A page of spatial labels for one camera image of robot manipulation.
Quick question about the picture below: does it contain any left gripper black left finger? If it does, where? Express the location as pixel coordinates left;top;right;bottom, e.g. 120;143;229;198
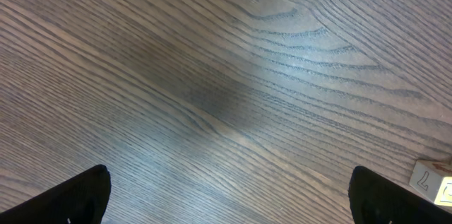
1;165;111;224

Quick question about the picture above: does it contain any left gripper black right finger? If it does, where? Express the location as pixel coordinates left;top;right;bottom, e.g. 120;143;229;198
348;166;451;224

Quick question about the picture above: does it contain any yellow block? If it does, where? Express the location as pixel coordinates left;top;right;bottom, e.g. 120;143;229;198
409;160;451;207

